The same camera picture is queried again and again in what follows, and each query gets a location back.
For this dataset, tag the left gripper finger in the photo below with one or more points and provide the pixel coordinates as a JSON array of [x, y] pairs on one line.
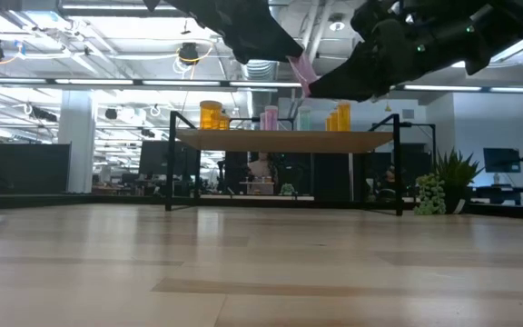
[[261, 41]]

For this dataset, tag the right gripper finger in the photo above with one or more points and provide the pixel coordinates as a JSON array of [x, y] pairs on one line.
[[352, 79]]

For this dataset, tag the small orange pill bottle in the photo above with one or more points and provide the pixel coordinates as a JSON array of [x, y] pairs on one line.
[[333, 121], [343, 117], [328, 124]]

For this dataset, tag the green pill bottle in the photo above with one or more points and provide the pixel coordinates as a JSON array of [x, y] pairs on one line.
[[304, 119]]

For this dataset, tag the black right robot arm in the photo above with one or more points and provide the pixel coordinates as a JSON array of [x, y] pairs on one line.
[[516, 27]]

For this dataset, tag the wooden shelf black metal legs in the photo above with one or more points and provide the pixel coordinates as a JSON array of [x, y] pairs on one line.
[[284, 141]]

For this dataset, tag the person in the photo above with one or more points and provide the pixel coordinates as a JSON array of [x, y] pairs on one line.
[[389, 178], [261, 170]]

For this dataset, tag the long linear ceiling light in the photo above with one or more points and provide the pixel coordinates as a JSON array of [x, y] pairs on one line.
[[93, 82]]

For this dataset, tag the green artificial potted plant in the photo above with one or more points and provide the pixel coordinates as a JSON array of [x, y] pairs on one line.
[[452, 181]]

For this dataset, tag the dark desk monitor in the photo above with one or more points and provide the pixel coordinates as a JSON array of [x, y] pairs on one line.
[[501, 160]]

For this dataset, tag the dark office desk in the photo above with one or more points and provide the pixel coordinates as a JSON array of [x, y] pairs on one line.
[[506, 193]]

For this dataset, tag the black office partition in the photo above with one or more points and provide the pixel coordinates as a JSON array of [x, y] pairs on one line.
[[30, 168]]

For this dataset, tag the black metal table frame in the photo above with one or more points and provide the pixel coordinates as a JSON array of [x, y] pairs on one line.
[[357, 205]]

